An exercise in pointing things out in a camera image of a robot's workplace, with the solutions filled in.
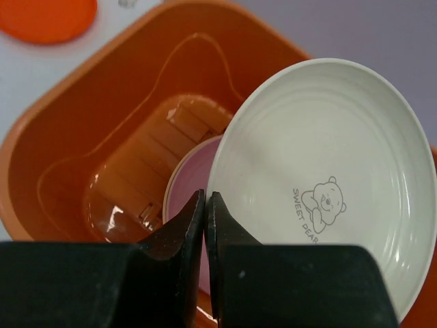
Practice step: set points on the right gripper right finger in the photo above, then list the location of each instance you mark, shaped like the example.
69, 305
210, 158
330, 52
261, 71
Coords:
222, 232

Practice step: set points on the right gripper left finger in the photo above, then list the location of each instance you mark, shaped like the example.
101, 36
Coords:
171, 265

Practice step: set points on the pink round plate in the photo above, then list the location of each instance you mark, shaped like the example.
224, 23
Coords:
191, 174

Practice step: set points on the cream round plate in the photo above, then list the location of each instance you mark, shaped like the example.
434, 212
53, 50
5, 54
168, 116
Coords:
328, 151

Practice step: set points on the orange plastic bin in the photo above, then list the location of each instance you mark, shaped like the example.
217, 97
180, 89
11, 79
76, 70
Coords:
84, 172

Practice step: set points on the orange round plate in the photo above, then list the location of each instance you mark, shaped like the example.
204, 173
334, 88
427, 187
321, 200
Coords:
47, 22

